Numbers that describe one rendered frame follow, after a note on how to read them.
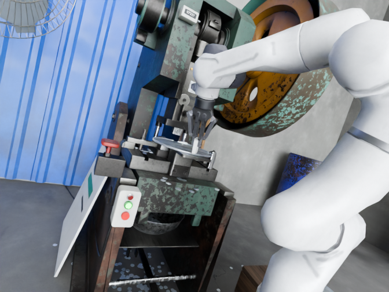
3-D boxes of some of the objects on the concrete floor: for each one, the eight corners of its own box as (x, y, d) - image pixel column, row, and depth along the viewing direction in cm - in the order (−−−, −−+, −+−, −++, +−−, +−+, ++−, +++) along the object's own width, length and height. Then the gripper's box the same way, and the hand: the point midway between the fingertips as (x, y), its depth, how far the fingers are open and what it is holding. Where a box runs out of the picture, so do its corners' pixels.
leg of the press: (210, 316, 110) (268, 146, 100) (190, 320, 104) (249, 141, 94) (160, 219, 190) (189, 121, 180) (147, 219, 185) (176, 117, 175)
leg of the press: (97, 338, 85) (158, 115, 75) (63, 345, 79) (125, 105, 69) (94, 216, 166) (123, 101, 156) (77, 216, 160) (106, 97, 150)
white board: (54, 277, 105) (109, 166, 105) (63, 221, 149) (102, 143, 148) (56, 277, 106) (112, 167, 105) (65, 221, 149) (104, 143, 149)
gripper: (186, 94, 80) (176, 151, 90) (219, 103, 76) (205, 161, 86) (193, 91, 86) (183, 145, 96) (224, 100, 83) (211, 154, 93)
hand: (195, 145), depth 90 cm, fingers closed
